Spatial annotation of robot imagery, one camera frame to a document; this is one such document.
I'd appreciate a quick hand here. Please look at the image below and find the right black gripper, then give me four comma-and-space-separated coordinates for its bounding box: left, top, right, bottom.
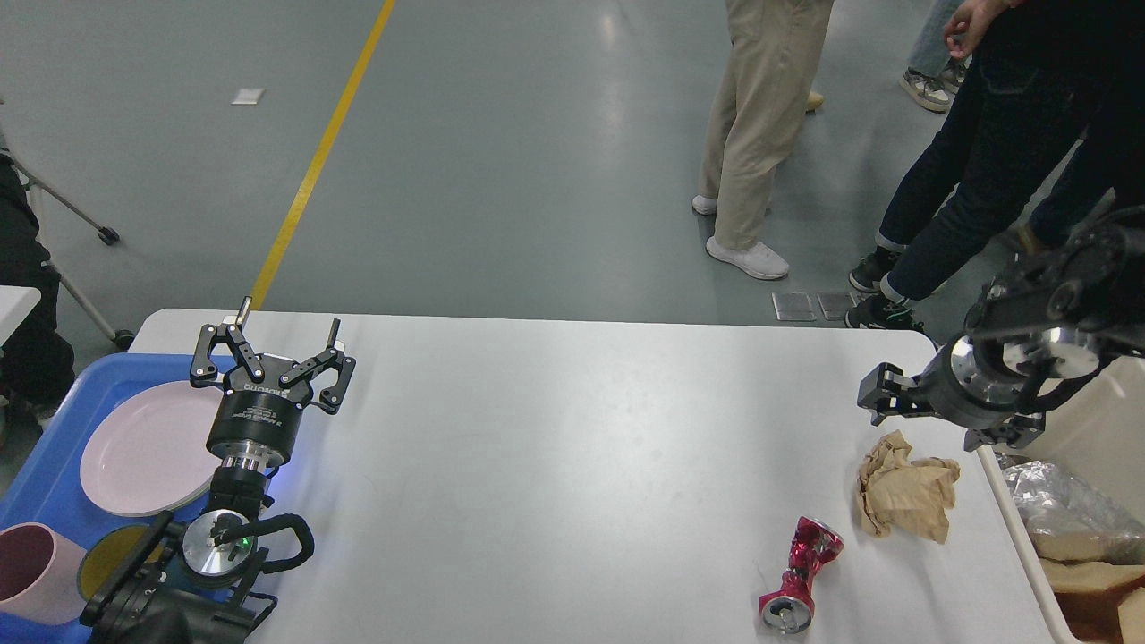
856, 335, 1047, 451

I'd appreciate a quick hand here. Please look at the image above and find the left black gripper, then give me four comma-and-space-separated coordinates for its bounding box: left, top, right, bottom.
189, 297, 357, 470

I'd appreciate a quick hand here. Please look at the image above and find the brown paper ball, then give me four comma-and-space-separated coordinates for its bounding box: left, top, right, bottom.
854, 431, 961, 545

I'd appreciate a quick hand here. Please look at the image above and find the aluminium foil tray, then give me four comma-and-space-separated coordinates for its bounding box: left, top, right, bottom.
1002, 461, 1144, 539

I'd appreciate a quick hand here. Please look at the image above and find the pink plate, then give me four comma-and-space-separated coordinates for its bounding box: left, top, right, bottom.
81, 382, 222, 517

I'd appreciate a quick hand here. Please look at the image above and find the brown paper bag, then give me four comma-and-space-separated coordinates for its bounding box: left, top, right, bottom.
1031, 531, 1144, 643

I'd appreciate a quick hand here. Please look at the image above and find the dark teal mug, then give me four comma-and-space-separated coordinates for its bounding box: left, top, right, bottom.
76, 523, 148, 602

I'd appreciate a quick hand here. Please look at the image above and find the crushed red soda can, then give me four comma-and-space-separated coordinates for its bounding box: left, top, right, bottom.
758, 516, 845, 633

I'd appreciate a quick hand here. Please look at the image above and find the pink mug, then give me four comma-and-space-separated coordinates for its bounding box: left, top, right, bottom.
1, 523, 89, 626

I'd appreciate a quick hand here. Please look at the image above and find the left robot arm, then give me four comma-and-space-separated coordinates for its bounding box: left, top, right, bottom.
79, 298, 356, 643

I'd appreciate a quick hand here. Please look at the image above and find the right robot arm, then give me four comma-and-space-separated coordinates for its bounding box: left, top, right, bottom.
856, 205, 1144, 450

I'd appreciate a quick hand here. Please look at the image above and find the beige plastic bin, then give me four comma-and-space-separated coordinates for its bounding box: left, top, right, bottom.
976, 356, 1144, 643

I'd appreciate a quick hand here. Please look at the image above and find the white rolling chair base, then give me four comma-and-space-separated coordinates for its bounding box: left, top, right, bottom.
11, 156, 135, 353

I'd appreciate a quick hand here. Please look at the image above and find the metal floor socket plate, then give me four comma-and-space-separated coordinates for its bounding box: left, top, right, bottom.
772, 291, 818, 322

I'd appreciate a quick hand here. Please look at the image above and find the person at left edge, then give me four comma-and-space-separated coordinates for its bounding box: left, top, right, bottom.
0, 134, 77, 430

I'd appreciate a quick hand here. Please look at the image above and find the person in blue jeans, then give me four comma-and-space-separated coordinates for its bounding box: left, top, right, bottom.
1018, 135, 1118, 254

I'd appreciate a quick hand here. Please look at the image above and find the white paper on floor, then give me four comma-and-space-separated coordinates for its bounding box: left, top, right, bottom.
232, 87, 266, 107

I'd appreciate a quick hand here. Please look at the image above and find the person in light jeans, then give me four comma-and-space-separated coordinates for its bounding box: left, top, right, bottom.
899, 1, 968, 113

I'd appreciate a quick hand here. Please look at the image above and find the person in dark clothes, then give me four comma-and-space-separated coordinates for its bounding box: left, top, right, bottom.
844, 1, 1142, 331

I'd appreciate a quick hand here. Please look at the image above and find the person in beige trousers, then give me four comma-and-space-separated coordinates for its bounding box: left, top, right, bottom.
690, 1, 834, 280

